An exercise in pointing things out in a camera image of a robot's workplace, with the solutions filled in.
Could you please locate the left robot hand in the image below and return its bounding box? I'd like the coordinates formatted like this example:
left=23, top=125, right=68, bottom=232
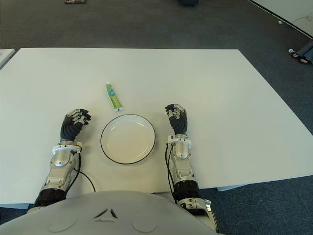
left=60, top=108, right=92, bottom=143

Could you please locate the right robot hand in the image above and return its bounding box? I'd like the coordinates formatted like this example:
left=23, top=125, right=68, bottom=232
left=165, top=103, right=189, bottom=136

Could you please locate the green toothpaste tube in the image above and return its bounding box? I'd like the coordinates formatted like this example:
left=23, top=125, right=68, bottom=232
left=105, top=81, right=124, bottom=113

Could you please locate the white plate with black rim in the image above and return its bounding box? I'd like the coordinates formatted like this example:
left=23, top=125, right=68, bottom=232
left=100, top=113, right=157, bottom=165

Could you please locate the grey robot torso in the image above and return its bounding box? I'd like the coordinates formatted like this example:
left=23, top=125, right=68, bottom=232
left=0, top=190, right=220, bottom=235

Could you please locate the neighbouring white table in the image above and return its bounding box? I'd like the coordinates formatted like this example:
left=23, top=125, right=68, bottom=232
left=0, top=48, right=16, bottom=71

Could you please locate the dark object on floor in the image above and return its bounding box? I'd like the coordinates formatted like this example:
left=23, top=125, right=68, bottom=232
left=177, top=0, right=199, bottom=7

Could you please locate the grey trouser leg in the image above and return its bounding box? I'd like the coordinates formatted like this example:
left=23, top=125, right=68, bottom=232
left=297, top=40, right=313, bottom=61

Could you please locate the white desk with black edge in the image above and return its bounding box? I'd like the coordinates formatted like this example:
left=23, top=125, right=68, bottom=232
left=249, top=0, right=313, bottom=39

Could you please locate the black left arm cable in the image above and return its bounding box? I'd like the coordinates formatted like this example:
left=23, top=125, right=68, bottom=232
left=73, top=149, right=96, bottom=192

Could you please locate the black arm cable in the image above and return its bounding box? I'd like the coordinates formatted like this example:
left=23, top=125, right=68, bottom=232
left=165, top=143, right=179, bottom=204
left=73, top=149, right=96, bottom=192

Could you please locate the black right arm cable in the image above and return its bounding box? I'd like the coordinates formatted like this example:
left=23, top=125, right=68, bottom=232
left=165, top=143, right=179, bottom=204

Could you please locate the thin white cable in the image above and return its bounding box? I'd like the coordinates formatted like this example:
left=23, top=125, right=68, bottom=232
left=291, top=15, right=310, bottom=24

